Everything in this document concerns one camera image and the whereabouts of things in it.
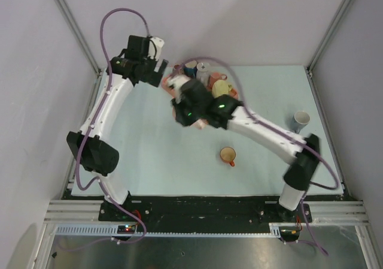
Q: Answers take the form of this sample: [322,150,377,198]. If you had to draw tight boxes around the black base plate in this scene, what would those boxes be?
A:
[98,196,312,234]

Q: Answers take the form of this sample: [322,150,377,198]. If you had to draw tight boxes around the grey slotted cable duct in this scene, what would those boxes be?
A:
[56,224,281,238]

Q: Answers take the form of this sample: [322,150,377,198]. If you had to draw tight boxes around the grey-blue patterned mug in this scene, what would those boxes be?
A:
[291,111,311,134]

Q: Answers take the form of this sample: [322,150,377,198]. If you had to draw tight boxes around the yellow faceted mug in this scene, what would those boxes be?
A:
[212,80,232,98]

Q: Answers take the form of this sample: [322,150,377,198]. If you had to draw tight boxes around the large peach mug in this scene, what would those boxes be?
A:
[172,108,208,130]

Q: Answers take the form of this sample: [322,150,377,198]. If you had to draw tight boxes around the small orange mug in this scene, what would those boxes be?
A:
[220,147,236,167]

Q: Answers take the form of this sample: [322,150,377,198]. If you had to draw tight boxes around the pink mug with handle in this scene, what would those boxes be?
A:
[208,72,227,87]

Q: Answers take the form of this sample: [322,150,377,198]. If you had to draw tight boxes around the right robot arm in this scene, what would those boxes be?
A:
[165,75,320,222]

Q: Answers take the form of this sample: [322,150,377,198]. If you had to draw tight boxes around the aluminium frame rail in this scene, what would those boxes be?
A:
[44,200,102,224]

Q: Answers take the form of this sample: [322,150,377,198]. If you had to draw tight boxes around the white-grey mug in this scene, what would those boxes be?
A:
[196,62,210,86]

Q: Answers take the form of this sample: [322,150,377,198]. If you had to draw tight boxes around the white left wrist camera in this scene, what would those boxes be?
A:
[148,37,165,61]

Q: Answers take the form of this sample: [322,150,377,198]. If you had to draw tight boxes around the dark blue mug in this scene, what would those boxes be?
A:
[183,60,197,78]

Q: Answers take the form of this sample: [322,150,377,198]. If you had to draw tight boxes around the salmon plastic tray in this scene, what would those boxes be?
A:
[161,71,239,101]

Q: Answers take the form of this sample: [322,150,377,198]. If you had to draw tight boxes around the brown striped mug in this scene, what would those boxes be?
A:
[172,64,183,75]

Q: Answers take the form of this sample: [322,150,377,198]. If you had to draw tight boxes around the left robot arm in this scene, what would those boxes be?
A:
[66,35,168,220]

